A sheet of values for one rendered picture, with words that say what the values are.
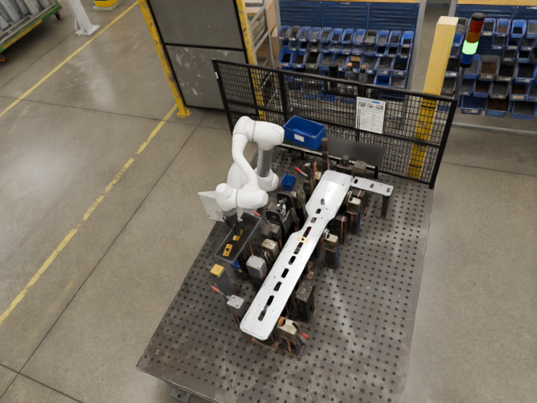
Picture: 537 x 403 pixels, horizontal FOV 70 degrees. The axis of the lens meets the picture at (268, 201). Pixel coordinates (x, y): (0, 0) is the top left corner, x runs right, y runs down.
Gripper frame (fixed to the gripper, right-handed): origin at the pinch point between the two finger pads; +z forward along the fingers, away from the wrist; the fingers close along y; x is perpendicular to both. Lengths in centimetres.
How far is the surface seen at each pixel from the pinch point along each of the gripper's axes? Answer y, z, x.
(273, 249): -23.2, 12.6, -0.3
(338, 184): -50, 20, -70
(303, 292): -48, 17, 22
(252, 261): -14.6, 9.1, 13.8
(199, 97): 169, 88, -243
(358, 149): -58, 17, -107
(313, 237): -44, 20, -19
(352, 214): -64, 29, -51
